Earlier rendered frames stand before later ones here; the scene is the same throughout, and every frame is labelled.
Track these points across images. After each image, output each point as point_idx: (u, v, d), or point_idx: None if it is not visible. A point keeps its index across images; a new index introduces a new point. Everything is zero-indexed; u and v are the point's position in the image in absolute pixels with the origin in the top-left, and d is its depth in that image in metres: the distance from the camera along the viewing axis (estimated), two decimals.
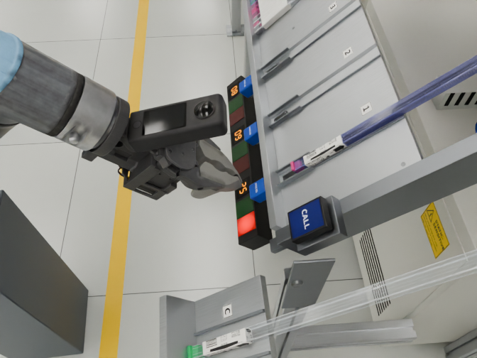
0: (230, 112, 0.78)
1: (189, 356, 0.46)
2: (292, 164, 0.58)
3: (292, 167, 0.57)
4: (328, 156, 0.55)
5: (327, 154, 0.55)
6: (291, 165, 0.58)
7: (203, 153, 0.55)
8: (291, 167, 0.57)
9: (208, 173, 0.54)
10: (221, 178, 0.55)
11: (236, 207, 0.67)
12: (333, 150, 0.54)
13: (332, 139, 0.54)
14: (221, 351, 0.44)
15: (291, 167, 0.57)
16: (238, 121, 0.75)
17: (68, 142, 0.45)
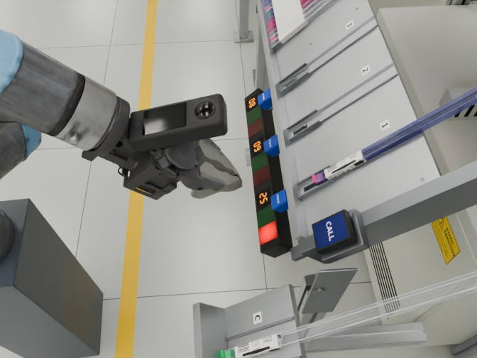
0: (248, 123, 0.81)
1: None
2: (313, 177, 0.61)
3: (314, 180, 0.60)
4: (348, 170, 0.58)
5: (348, 168, 0.58)
6: (312, 178, 0.61)
7: (203, 153, 0.55)
8: (312, 180, 0.61)
9: (208, 173, 0.54)
10: (221, 178, 0.55)
11: (257, 216, 0.70)
12: (353, 164, 0.57)
13: (353, 154, 0.57)
14: (253, 355, 0.47)
15: (313, 180, 0.60)
16: (256, 133, 0.78)
17: (68, 142, 0.45)
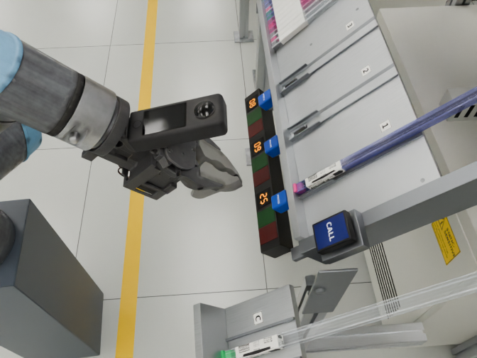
0: (248, 124, 0.81)
1: None
2: (294, 186, 0.62)
3: (294, 189, 0.62)
4: (328, 180, 0.60)
5: (327, 177, 0.59)
6: (294, 187, 0.62)
7: (203, 153, 0.55)
8: (294, 188, 0.62)
9: (208, 173, 0.54)
10: (221, 178, 0.55)
11: (257, 216, 0.70)
12: (333, 174, 0.59)
13: (332, 164, 0.59)
14: (254, 355, 0.47)
15: (294, 189, 0.62)
16: (256, 133, 0.78)
17: (68, 142, 0.45)
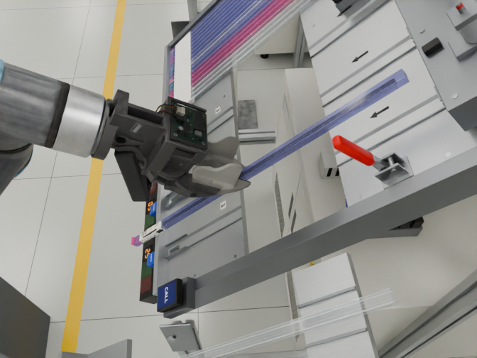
0: None
1: None
2: (132, 239, 0.73)
3: (131, 242, 0.72)
4: (155, 236, 0.70)
5: (153, 234, 0.70)
6: (131, 240, 0.73)
7: None
8: (131, 241, 0.72)
9: None
10: (211, 160, 0.59)
11: (141, 268, 0.84)
12: (156, 231, 0.69)
13: (156, 223, 0.69)
14: None
15: (131, 242, 0.72)
16: (151, 193, 0.92)
17: None
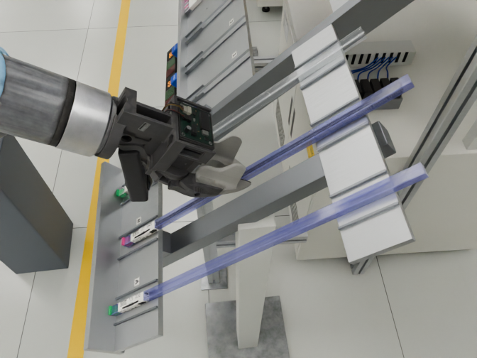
0: (167, 69, 1.10)
1: (117, 194, 0.78)
2: (122, 239, 0.71)
3: (122, 242, 0.71)
4: (147, 236, 0.69)
5: (145, 234, 0.68)
6: (121, 241, 0.71)
7: None
8: (121, 242, 0.71)
9: None
10: (211, 160, 0.59)
11: None
12: (149, 232, 0.68)
13: (149, 223, 0.68)
14: None
15: (121, 242, 0.71)
16: (170, 74, 1.07)
17: None
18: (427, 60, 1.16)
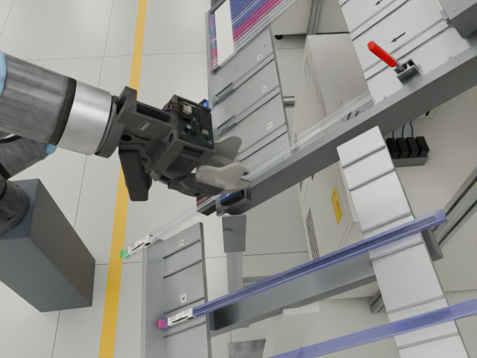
0: None
1: (121, 256, 0.74)
2: (159, 322, 0.75)
3: (159, 325, 0.74)
4: (184, 321, 0.73)
5: (183, 320, 0.72)
6: (159, 324, 0.75)
7: None
8: (158, 324, 0.75)
9: None
10: (211, 160, 0.59)
11: None
12: (186, 319, 0.72)
13: (187, 310, 0.72)
14: (137, 249, 0.73)
15: (159, 325, 0.74)
16: None
17: None
18: (449, 112, 1.19)
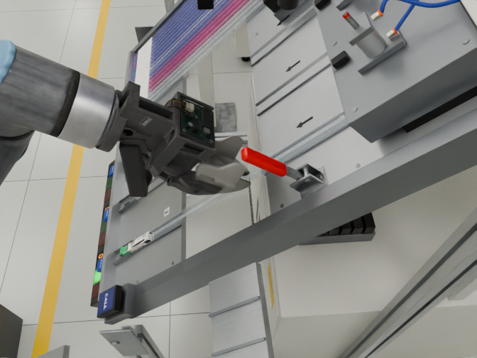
0: (106, 189, 0.96)
1: (121, 252, 0.75)
2: None
3: None
4: None
5: None
6: None
7: None
8: None
9: None
10: (211, 158, 0.59)
11: (94, 273, 0.84)
12: None
13: None
14: (137, 246, 0.73)
15: None
16: (108, 198, 0.93)
17: None
18: None
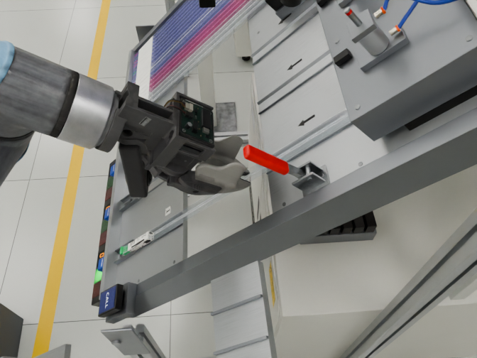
0: (106, 188, 0.95)
1: (121, 252, 0.75)
2: None
3: None
4: None
5: None
6: None
7: None
8: None
9: None
10: (211, 158, 0.59)
11: (95, 273, 0.84)
12: None
13: None
14: (137, 246, 0.73)
15: None
16: (109, 197, 0.93)
17: None
18: None
